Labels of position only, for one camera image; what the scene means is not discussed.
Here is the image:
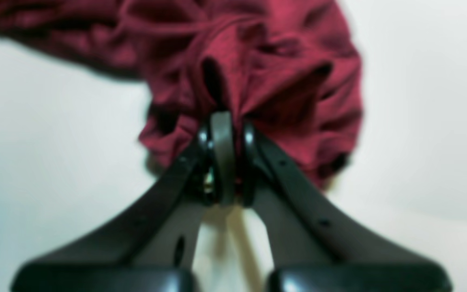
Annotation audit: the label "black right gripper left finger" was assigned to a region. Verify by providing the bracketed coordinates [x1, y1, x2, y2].
[11, 112, 236, 292]

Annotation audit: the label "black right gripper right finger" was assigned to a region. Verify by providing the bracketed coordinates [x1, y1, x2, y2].
[243, 122, 452, 292]

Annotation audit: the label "dark red t-shirt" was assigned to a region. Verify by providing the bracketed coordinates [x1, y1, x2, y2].
[0, 0, 363, 189]

